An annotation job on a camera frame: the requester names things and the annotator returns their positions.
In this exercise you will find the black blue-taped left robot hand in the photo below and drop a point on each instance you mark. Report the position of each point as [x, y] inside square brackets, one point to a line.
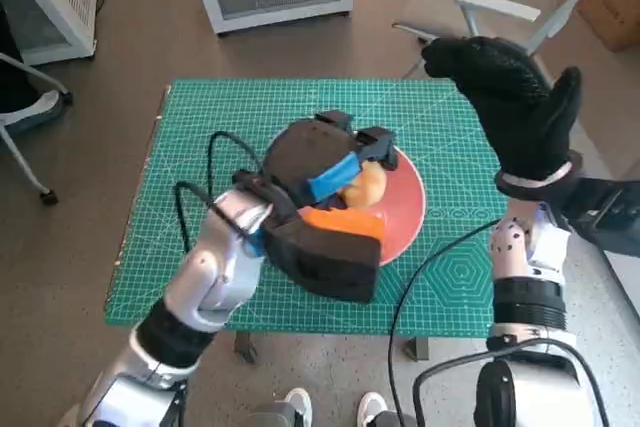
[310, 157]

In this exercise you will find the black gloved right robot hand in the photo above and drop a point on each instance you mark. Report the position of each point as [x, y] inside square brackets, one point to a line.
[525, 117]

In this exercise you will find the round toy bread bun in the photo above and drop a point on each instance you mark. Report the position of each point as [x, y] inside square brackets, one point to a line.
[370, 187]

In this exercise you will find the rectangular toy bread loaf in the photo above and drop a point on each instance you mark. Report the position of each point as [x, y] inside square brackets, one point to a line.
[350, 221]

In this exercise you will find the pink bowl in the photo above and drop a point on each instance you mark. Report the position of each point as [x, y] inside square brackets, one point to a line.
[405, 207]

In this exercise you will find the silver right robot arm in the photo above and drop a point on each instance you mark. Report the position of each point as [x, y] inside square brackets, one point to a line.
[525, 297]

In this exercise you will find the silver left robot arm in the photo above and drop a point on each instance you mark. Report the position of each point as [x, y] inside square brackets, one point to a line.
[220, 267]

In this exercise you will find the green cutting mat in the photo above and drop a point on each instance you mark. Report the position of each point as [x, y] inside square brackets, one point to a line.
[200, 112]

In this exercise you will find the cardboard box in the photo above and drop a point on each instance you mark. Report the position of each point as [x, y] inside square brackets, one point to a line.
[615, 17]

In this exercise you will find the black table leg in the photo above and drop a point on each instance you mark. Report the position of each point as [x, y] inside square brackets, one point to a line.
[419, 349]
[245, 347]

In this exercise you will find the white flat panel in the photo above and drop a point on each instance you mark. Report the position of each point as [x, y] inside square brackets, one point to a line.
[627, 292]

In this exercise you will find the white shoe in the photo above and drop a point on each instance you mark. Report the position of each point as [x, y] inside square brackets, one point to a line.
[299, 402]
[372, 404]

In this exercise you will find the grey office chair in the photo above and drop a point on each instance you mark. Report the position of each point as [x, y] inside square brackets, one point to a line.
[45, 104]

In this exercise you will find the person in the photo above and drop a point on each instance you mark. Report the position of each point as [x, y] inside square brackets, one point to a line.
[12, 77]

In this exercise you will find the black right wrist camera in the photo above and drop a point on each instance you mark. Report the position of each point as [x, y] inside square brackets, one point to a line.
[610, 217]

